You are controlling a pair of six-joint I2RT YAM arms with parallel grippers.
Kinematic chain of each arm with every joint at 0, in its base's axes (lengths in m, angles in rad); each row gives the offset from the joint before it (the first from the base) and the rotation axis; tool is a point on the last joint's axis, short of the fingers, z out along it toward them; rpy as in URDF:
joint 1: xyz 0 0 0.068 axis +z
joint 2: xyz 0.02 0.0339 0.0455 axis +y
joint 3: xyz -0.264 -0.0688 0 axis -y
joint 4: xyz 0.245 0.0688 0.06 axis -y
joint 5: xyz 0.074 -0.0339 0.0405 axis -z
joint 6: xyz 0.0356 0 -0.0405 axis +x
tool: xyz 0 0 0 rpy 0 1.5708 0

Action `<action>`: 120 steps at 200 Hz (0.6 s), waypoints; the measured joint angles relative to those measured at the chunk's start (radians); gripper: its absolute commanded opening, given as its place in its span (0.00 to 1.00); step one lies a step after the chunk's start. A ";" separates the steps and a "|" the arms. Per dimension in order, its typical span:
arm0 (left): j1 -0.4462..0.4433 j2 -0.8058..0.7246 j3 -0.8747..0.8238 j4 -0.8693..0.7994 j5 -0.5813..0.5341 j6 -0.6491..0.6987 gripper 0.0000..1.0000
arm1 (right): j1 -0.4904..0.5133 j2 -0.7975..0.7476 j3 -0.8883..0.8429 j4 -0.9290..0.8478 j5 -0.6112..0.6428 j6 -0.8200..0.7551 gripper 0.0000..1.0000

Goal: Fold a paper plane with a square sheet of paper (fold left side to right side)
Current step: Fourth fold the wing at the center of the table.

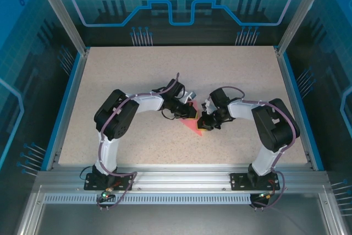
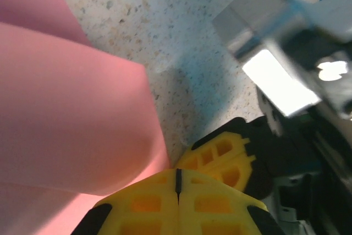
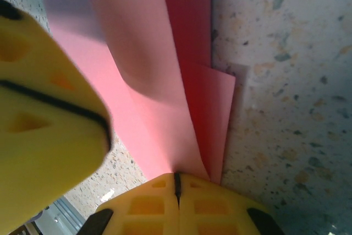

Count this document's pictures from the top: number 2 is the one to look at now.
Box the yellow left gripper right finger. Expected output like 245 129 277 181
178 168 287 235

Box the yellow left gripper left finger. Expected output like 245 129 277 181
70 167 180 235

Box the pink square paper sheet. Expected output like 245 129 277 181
0 0 175 235

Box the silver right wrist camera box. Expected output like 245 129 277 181
211 0 352 122

